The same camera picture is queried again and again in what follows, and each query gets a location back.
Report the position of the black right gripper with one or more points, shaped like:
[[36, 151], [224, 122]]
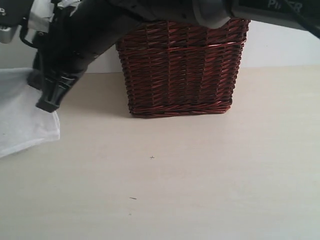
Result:
[[94, 27]]

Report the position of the white t-shirt red lettering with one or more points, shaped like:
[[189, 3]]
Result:
[[22, 124]]

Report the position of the dark brown wicker basket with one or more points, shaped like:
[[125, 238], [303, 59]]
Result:
[[175, 69]]

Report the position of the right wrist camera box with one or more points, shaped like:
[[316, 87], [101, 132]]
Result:
[[34, 15]]

